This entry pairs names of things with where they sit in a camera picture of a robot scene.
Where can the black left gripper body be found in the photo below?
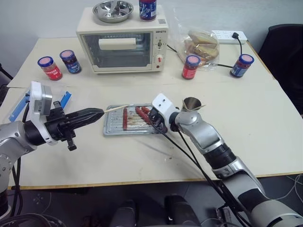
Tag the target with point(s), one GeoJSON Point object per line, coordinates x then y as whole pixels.
{"type": "Point", "coordinates": [58, 124]}

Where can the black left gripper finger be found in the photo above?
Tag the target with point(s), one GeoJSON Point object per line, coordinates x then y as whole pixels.
{"type": "Point", "coordinates": [91, 111]}
{"type": "Point", "coordinates": [87, 120]}

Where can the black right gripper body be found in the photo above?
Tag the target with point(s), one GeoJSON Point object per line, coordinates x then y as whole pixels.
{"type": "Point", "coordinates": [156, 117]}

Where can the wooden skewer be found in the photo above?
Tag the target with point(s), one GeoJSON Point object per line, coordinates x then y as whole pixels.
{"type": "Point", "coordinates": [118, 107]}

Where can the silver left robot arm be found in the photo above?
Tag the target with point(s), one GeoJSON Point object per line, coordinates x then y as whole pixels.
{"type": "Point", "coordinates": [11, 139]}

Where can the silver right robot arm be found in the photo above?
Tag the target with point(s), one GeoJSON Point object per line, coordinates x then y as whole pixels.
{"type": "Point", "coordinates": [227, 165]}

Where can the straight red sausage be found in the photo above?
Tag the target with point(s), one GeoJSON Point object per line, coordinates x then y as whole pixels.
{"type": "Point", "coordinates": [125, 118]}

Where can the grey metal baking tray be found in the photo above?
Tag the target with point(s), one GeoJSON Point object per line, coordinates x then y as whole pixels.
{"type": "Point", "coordinates": [113, 125]}

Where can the steel cup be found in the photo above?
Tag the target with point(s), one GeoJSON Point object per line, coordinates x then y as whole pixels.
{"type": "Point", "coordinates": [190, 104]}

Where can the blue plastic strip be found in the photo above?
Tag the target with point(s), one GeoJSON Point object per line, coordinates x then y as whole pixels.
{"type": "Point", "coordinates": [17, 108]}
{"type": "Point", "coordinates": [65, 99]}

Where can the blue label jar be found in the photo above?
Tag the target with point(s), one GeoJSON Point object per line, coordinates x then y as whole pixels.
{"type": "Point", "coordinates": [148, 9]}
{"type": "Point", "coordinates": [241, 66]}
{"type": "Point", "coordinates": [71, 62]}

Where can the red label jar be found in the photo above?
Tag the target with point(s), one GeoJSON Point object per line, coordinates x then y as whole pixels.
{"type": "Point", "coordinates": [190, 68]}
{"type": "Point", "coordinates": [50, 69]}

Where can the cream toaster oven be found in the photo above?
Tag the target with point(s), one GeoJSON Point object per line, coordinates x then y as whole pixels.
{"type": "Point", "coordinates": [123, 42]}

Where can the dark rounded shape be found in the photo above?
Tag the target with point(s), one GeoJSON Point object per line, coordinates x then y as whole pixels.
{"type": "Point", "coordinates": [124, 214]}
{"type": "Point", "coordinates": [180, 211]}

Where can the clear bag of bread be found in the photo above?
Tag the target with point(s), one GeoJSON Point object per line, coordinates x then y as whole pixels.
{"type": "Point", "coordinates": [201, 45]}

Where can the steel bowl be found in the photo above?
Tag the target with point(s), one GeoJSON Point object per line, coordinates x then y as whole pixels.
{"type": "Point", "coordinates": [112, 10]}

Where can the white power strip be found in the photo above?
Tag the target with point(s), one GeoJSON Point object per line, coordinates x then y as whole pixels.
{"type": "Point", "coordinates": [222, 36]}

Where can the black office chair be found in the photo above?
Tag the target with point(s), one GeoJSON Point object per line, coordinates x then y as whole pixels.
{"type": "Point", "coordinates": [284, 61]}

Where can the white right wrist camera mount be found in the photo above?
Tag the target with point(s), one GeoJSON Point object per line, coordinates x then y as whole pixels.
{"type": "Point", "coordinates": [163, 104]}

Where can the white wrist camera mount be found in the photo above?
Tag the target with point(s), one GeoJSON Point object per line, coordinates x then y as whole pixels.
{"type": "Point", "coordinates": [38, 94]}
{"type": "Point", "coordinates": [163, 104]}

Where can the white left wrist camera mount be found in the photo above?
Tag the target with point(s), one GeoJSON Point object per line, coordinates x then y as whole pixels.
{"type": "Point", "coordinates": [38, 94]}

